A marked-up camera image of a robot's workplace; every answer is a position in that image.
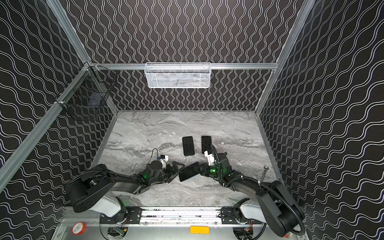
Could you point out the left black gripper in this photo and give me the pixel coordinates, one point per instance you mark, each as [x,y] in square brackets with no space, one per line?
[169,171]

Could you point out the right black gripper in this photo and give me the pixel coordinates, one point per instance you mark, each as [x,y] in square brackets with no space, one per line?
[201,169]

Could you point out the black phone screen up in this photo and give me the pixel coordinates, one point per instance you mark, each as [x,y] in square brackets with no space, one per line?
[189,172]

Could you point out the white phone face down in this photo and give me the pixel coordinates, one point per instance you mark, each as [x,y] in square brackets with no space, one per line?
[188,146]

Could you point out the black phone purple edge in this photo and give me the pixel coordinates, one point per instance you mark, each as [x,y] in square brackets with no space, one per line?
[206,142]

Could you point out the light blue phone case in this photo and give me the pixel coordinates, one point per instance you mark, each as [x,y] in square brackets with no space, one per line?
[191,178]

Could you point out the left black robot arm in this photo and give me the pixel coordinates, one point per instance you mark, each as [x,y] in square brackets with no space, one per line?
[85,190]

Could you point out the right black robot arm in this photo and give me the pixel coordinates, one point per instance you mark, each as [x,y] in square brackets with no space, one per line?
[279,210]

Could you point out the silver spanner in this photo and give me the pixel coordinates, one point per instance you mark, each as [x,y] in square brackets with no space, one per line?
[265,170]

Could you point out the yellow block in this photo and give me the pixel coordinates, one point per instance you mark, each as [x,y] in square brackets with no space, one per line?
[201,230]

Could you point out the red yellow toy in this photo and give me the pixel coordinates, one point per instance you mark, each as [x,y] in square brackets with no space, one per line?
[288,235]

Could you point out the red tape roll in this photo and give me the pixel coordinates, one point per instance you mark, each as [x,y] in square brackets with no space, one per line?
[79,228]

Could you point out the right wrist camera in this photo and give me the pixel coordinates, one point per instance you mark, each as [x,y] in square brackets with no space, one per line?
[210,157]

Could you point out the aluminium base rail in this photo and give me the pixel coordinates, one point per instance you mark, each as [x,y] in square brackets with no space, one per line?
[193,216]

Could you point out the white wire mesh basket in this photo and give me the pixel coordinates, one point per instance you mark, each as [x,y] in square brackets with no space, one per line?
[178,75]

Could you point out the black wire basket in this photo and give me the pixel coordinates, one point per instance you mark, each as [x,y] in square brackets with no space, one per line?
[89,96]

